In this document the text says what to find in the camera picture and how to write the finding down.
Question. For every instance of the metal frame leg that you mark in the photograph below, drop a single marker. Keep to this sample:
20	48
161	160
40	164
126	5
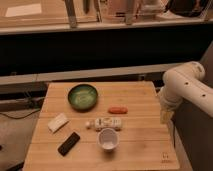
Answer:
71	13

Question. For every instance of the green ceramic bowl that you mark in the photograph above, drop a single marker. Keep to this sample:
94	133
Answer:
82	97

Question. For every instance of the white ceramic cup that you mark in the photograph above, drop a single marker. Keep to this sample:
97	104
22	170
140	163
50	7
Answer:
108	139

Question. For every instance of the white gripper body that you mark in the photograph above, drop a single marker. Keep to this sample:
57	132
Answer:
169	102

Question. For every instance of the white sponge block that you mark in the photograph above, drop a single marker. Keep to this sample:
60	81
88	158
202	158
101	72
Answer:
57	122

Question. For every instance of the white plastic bottle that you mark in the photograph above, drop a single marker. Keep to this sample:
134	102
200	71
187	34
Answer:
104	122

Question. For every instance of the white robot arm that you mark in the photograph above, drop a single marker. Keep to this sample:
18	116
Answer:
184	82

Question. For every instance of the black remote control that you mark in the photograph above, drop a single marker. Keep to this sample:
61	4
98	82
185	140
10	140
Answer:
68	144

